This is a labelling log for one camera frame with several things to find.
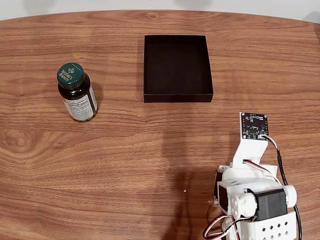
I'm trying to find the black camera circuit board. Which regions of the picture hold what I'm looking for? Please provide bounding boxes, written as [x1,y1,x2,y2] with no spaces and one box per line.
[241,112,270,140]

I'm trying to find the black shallow box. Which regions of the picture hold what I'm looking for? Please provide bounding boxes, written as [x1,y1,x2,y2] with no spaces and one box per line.
[143,34,214,104]

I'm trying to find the tri-colour servo wire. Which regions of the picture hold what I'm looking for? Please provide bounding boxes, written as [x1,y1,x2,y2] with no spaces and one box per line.
[202,214,251,240]
[243,159,283,186]

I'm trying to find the dark green pill bottle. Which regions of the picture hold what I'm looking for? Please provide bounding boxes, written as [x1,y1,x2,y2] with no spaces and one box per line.
[56,62,98,123]

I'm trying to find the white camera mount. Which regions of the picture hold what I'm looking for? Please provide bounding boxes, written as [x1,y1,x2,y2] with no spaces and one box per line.
[231,112,270,171]

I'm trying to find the black camera cable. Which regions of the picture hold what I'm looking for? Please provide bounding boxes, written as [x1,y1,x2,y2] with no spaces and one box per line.
[261,134,303,240]

